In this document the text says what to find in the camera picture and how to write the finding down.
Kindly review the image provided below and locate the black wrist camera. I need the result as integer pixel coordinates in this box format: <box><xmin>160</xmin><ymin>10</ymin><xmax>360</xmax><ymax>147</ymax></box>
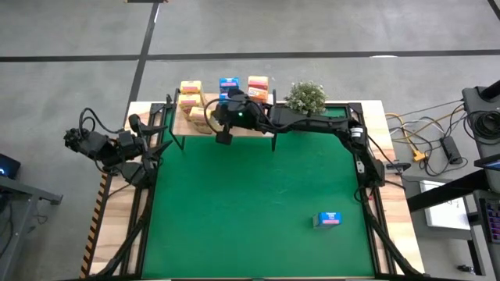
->
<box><xmin>215</xmin><ymin>131</ymin><xmax>234</xmax><ymax>146</ymax></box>
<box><xmin>127</xmin><ymin>112</ymin><xmax>142</xmax><ymax>133</ymax></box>

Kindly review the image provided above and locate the black monitor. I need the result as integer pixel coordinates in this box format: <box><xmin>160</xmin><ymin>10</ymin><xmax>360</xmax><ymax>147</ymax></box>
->
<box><xmin>0</xmin><ymin>153</ymin><xmax>22</xmax><ymax>180</ymax></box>

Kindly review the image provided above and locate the backlit keyboard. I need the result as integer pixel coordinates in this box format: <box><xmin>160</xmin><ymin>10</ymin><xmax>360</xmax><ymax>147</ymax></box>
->
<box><xmin>484</xmin><ymin>197</ymin><xmax>500</xmax><ymax>245</ymax></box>

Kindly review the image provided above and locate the black desk bar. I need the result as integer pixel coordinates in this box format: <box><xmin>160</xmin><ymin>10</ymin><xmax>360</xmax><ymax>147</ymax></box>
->
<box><xmin>405</xmin><ymin>169</ymin><xmax>489</xmax><ymax>214</ymax></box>

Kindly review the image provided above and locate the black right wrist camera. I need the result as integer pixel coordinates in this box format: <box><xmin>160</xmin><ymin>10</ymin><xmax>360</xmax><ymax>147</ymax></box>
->
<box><xmin>215</xmin><ymin>131</ymin><xmax>234</xmax><ymax>146</ymax></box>

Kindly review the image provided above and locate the yellow extension cable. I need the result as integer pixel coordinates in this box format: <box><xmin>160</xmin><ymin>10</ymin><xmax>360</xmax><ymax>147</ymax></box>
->
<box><xmin>386</xmin><ymin>107</ymin><xmax>466</xmax><ymax>163</ymax></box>

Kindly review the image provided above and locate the yellow Corn Pops box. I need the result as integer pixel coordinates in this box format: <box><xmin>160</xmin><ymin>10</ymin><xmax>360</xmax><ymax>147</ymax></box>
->
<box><xmin>188</xmin><ymin>106</ymin><xmax>214</xmax><ymax>135</ymax></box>
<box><xmin>180</xmin><ymin>80</ymin><xmax>205</xmax><ymax>96</ymax></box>
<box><xmin>177</xmin><ymin>94</ymin><xmax>202</xmax><ymax>116</ymax></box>

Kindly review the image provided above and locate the grey equipment stand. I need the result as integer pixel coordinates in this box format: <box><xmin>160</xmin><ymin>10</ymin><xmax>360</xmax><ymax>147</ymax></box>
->
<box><xmin>461</xmin><ymin>80</ymin><xmax>500</xmax><ymax>157</ymax></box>

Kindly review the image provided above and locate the coiled black cable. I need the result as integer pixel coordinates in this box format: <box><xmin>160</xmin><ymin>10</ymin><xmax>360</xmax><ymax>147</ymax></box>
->
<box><xmin>470</xmin><ymin>110</ymin><xmax>500</xmax><ymax>141</ymax></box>

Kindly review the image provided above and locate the green table mat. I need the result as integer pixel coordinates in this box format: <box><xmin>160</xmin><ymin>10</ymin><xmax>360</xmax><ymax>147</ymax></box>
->
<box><xmin>142</xmin><ymin>105</ymin><xmax>376</xmax><ymax>279</ymax></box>

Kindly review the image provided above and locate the black power strip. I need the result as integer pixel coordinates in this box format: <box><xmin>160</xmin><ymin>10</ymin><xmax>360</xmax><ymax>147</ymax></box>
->
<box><xmin>440</xmin><ymin>135</ymin><xmax>464</xmax><ymax>165</ymax></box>

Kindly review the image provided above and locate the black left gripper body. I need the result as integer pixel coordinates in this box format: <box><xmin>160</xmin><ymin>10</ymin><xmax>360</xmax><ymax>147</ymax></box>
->
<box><xmin>116</xmin><ymin>130</ymin><xmax>148</xmax><ymax>158</ymax></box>

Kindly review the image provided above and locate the yellow black hazard tape strip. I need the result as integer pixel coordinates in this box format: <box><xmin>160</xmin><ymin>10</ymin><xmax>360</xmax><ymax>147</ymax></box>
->
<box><xmin>80</xmin><ymin>173</ymin><xmax>109</xmax><ymax>279</ymax></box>

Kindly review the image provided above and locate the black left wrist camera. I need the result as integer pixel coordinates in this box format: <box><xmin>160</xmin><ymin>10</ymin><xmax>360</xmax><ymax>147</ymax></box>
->
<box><xmin>127</xmin><ymin>112</ymin><xmax>142</xmax><ymax>133</ymax></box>

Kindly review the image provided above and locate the grey metal desk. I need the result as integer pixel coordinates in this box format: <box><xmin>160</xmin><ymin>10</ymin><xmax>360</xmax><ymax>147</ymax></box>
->
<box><xmin>0</xmin><ymin>175</ymin><xmax>63</xmax><ymax>280</ymax></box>

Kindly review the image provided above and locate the white paper pad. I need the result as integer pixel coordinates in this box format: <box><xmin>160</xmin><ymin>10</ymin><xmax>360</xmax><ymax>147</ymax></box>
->
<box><xmin>420</xmin><ymin>180</ymin><xmax>472</xmax><ymax>231</ymax></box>

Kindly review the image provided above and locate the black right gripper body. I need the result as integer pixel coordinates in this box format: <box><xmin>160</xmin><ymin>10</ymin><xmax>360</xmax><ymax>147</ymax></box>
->
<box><xmin>213</xmin><ymin>98</ymin><xmax>255</xmax><ymax>130</ymax></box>

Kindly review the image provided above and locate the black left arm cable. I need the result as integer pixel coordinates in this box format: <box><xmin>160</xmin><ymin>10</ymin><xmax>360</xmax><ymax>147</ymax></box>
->
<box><xmin>79</xmin><ymin>108</ymin><xmax>126</xmax><ymax>136</ymax></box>

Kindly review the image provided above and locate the green potted plant ribbed pot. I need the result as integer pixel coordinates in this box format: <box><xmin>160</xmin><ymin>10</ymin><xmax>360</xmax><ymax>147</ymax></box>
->
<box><xmin>284</xmin><ymin>80</ymin><xmax>328</xmax><ymax>117</ymax></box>

